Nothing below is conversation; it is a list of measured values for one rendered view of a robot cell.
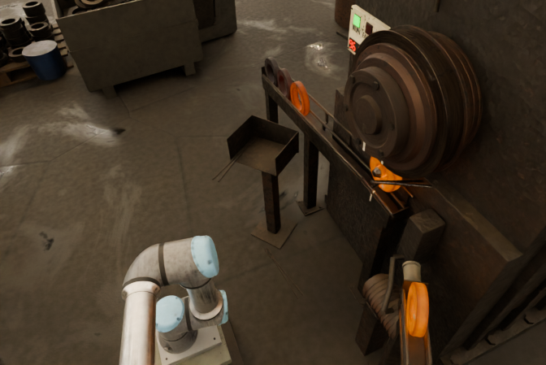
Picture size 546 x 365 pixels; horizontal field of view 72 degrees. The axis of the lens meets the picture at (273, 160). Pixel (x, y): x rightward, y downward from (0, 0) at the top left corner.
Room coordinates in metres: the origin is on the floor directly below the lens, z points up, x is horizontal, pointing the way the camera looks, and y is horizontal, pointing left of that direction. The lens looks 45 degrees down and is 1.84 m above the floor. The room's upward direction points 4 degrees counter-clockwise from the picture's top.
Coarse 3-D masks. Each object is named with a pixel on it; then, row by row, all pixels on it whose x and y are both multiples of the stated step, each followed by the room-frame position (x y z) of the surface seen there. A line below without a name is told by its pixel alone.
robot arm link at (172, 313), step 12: (168, 300) 0.63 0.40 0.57; (180, 300) 0.62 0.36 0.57; (156, 312) 0.59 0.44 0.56; (168, 312) 0.58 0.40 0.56; (180, 312) 0.58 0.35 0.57; (156, 324) 0.55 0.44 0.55; (168, 324) 0.54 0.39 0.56; (180, 324) 0.55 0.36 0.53; (168, 336) 0.54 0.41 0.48; (180, 336) 0.55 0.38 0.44
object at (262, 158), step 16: (240, 128) 1.39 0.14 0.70; (256, 128) 1.45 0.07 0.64; (272, 128) 1.40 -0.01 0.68; (288, 128) 1.35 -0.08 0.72; (240, 144) 1.37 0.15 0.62; (256, 144) 1.39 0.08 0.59; (272, 144) 1.38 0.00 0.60; (288, 144) 1.24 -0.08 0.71; (240, 160) 1.29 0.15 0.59; (256, 160) 1.27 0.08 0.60; (272, 160) 1.26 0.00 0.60; (288, 160) 1.24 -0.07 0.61; (272, 176) 1.26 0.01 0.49; (272, 192) 1.26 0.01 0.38; (272, 208) 1.26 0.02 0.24; (272, 224) 1.27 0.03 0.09; (288, 224) 1.32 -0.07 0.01; (272, 240) 1.22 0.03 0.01
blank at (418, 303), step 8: (416, 288) 0.51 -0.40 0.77; (424, 288) 0.51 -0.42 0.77; (408, 296) 0.54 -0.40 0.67; (416, 296) 0.49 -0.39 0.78; (424, 296) 0.48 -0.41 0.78; (408, 304) 0.51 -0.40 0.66; (416, 304) 0.46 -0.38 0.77; (424, 304) 0.46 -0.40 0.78; (408, 312) 0.49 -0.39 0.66; (416, 312) 0.44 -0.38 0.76; (424, 312) 0.44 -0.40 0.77; (408, 320) 0.47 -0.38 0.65; (416, 320) 0.43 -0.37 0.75; (424, 320) 0.42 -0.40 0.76; (408, 328) 0.44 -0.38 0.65; (416, 328) 0.41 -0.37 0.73; (424, 328) 0.41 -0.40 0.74; (416, 336) 0.41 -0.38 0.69
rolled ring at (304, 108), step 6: (294, 84) 1.65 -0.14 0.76; (300, 84) 1.63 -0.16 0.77; (294, 90) 1.68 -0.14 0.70; (300, 90) 1.59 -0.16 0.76; (294, 96) 1.68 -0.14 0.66; (300, 96) 1.58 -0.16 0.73; (306, 96) 1.57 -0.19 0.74; (294, 102) 1.66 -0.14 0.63; (306, 102) 1.55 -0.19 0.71; (300, 108) 1.62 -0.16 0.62; (306, 108) 1.54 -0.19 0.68; (306, 114) 1.56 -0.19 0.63
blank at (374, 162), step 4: (372, 160) 1.00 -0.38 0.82; (376, 160) 0.98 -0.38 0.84; (372, 164) 1.00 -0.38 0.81; (376, 164) 0.98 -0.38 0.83; (380, 164) 0.96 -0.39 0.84; (372, 168) 0.99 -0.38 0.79; (388, 172) 0.91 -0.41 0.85; (384, 176) 0.95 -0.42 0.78; (388, 176) 0.91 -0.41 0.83; (392, 176) 0.89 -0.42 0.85; (396, 176) 0.88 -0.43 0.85; (400, 176) 0.89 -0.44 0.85; (380, 184) 0.94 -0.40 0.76; (380, 188) 0.93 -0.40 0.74; (384, 188) 0.91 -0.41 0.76; (388, 188) 0.89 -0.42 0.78; (392, 188) 0.88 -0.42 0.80; (396, 188) 0.88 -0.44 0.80
